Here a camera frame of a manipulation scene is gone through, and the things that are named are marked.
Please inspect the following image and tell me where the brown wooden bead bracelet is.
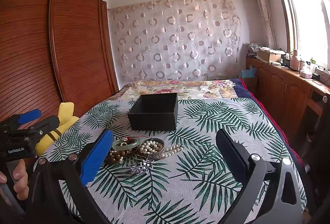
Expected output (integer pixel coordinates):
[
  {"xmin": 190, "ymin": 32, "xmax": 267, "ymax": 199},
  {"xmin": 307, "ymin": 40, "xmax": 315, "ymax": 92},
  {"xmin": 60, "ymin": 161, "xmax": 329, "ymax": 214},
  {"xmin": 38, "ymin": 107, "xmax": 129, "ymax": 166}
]
[{"xmin": 103, "ymin": 148, "xmax": 134, "ymax": 165}]

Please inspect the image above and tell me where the green jade bangle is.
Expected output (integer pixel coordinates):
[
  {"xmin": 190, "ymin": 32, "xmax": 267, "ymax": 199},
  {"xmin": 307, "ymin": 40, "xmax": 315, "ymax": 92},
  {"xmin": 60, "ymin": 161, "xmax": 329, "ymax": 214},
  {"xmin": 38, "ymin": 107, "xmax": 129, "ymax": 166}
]
[{"xmin": 112, "ymin": 137, "xmax": 140, "ymax": 151}]

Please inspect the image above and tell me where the silver crystal brooch chain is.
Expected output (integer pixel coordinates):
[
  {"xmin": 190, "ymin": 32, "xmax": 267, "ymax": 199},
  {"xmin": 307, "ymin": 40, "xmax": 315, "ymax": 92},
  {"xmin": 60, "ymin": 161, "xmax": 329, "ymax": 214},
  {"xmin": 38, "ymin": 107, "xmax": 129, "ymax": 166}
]
[{"xmin": 129, "ymin": 159, "xmax": 154, "ymax": 176}]

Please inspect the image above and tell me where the white pearl necklace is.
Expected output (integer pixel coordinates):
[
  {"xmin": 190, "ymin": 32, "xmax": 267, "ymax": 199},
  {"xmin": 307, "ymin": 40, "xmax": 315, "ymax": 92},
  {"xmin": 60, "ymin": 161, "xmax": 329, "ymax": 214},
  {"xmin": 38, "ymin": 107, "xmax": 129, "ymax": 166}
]
[{"xmin": 139, "ymin": 139, "xmax": 184, "ymax": 159}]

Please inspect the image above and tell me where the silver metal bangle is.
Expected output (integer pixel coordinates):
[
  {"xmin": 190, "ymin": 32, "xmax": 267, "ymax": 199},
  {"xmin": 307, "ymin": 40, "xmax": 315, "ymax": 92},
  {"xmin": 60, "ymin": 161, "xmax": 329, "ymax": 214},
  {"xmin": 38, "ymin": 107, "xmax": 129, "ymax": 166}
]
[{"xmin": 137, "ymin": 138, "xmax": 165, "ymax": 159}]

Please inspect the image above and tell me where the black jewelry box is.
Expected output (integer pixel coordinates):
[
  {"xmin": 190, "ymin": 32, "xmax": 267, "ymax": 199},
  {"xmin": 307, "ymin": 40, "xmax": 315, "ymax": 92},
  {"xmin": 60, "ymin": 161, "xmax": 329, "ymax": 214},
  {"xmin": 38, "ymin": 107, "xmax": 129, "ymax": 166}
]
[{"xmin": 127, "ymin": 93, "xmax": 178, "ymax": 131}]

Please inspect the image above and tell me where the person's left hand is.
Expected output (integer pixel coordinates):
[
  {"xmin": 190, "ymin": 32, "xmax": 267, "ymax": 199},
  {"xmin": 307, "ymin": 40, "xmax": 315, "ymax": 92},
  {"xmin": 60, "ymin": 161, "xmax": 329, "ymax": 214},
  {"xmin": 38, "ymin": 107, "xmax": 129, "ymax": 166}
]
[{"xmin": 12, "ymin": 159, "xmax": 29, "ymax": 200}]

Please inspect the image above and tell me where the yellow plush toy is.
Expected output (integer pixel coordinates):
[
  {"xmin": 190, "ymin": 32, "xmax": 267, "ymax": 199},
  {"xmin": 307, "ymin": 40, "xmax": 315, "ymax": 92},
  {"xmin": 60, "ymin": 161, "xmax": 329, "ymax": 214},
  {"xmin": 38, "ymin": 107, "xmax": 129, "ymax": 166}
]
[{"xmin": 35, "ymin": 102, "xmax": 79, "ymax": 156}]

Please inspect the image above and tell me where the wooden wardrobe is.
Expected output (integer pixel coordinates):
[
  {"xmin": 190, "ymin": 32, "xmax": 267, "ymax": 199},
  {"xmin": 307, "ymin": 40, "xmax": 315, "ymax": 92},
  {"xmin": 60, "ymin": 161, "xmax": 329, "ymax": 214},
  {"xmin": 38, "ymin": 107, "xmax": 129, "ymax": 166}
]
[{"xmin": 1, "ymin": 0, "xmax": 119, "ymax": 120}]

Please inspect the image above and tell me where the palm leaf print cloth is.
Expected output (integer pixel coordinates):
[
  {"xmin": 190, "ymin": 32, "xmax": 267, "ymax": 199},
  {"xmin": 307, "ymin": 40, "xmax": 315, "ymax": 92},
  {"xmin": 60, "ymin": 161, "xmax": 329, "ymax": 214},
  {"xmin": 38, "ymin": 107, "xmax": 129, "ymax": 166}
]
[{"xmin": 42, "ymin": 97, "xmax": 294, "ymax": 223}]

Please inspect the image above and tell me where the wooden side cabinet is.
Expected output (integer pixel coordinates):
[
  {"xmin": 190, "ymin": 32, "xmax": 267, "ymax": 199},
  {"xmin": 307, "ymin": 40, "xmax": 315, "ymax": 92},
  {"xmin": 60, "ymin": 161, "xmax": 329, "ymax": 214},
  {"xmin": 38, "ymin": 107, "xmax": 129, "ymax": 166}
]
[{"xmin": 246, "ymin": 57, "xmax": 329, "ymax": 151}]

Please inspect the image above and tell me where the floral quilt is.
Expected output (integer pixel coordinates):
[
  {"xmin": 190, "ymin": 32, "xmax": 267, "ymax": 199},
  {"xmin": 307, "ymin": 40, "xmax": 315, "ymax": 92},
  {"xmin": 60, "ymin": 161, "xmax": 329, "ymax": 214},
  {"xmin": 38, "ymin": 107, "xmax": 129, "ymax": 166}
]
[{"xmin": 108, "ymin": 80, "xmax": 238, "ymax": 101}]

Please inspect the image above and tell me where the navy blue blanket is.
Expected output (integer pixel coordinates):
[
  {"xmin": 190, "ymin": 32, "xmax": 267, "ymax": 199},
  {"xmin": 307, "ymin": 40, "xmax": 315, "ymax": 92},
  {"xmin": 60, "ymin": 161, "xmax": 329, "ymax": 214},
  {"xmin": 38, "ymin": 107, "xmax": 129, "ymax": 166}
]
[{"xmin": 230, "ymin": 78, "xmax": 304, "ymax": 165}]

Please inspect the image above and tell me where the pink thermos jug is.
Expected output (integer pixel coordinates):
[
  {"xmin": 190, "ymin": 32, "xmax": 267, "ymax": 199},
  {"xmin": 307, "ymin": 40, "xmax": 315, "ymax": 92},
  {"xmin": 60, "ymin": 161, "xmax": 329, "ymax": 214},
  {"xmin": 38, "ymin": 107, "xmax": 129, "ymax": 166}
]
[{"xmin": 289, "ymin": 50, "xmax": 300, "ymax": 71}]

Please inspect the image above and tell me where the cardboard box on cabinet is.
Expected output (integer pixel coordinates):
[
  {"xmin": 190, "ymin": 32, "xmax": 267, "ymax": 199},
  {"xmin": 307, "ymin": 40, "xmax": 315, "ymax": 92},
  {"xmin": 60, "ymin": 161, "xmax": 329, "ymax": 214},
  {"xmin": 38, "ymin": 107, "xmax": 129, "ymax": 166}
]
[{"xmin": 257, "ymin": 47, "xmax": 285, "ymax": 63}]

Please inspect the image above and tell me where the circle pattern curtain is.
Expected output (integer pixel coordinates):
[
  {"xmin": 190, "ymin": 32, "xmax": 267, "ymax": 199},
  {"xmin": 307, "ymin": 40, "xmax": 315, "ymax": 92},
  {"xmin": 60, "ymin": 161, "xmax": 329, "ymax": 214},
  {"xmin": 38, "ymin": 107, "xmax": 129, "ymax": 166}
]
[{"xmin": 109, "ymin": 0, "xmax": 241, "ymax": 81}]

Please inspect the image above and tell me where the window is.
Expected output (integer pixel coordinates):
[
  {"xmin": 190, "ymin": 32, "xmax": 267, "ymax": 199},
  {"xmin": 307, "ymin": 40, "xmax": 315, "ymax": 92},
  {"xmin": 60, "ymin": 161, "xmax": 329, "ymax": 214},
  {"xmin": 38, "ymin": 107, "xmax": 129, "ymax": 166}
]
[{"xmin": 281, "ymin": 0, "xmax": 329, "ymax": 69}]

